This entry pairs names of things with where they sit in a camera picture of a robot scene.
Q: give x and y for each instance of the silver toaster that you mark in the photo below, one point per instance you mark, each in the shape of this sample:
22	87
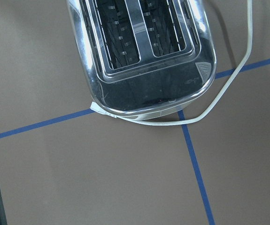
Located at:
143	59

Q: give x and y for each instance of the blue tape line far left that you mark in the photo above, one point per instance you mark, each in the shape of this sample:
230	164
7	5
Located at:
198	175

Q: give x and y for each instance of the blue tape line crosswise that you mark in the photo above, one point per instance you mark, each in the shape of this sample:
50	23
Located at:
85	112

